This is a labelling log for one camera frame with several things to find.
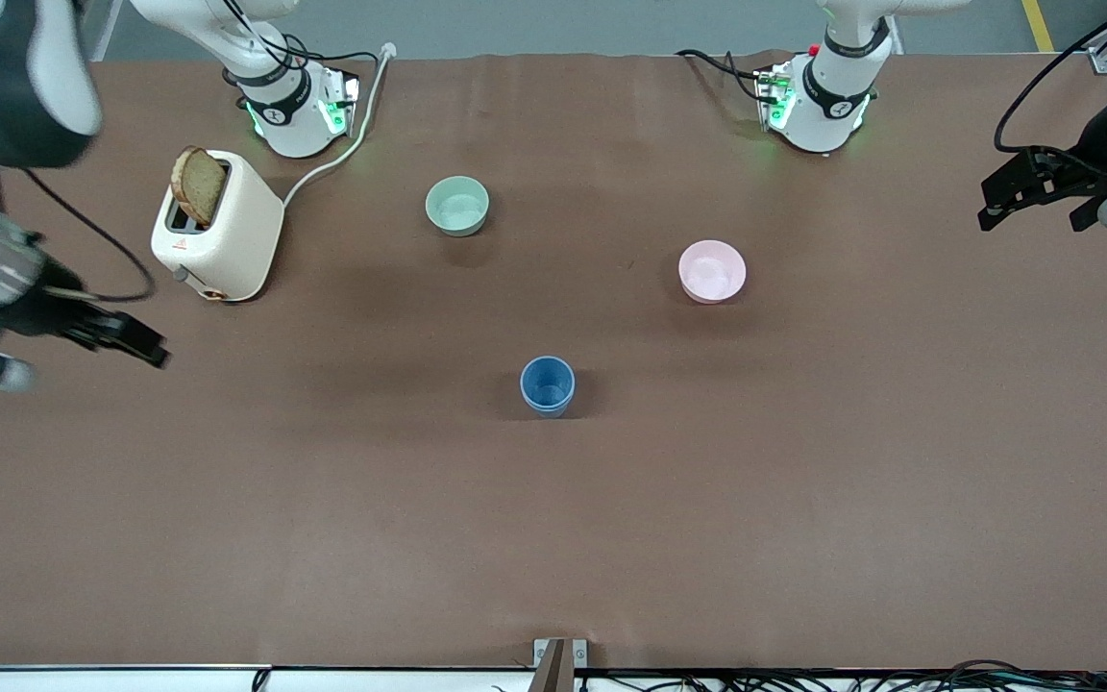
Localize green bowl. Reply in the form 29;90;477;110
425;176;491;237

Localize black cable bundle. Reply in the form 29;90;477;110
573;658;1107;692

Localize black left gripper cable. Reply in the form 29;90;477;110
993;0;1107;160

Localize brown bread slice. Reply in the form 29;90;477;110
171;146;229;229

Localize cream white toaster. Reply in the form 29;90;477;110
151;150;285;304

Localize blue plastic cup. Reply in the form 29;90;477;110
522;389;576;419
520;356;577;410

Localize metal table edge bracket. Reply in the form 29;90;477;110
532;638;589;692

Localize left arm base control box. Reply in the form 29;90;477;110
754;62;797;132

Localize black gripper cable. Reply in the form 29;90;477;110
993;0;1107;160
0;165;157;305

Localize black left arm base cable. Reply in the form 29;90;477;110
676;48;768;101

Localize white toaster power cable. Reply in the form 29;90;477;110
282;42;398;209

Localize right arm base control box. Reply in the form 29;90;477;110
319;67;361;137

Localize pink bowl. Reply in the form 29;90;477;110
678;240;748;305

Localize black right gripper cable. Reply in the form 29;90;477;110
0;165;157;305

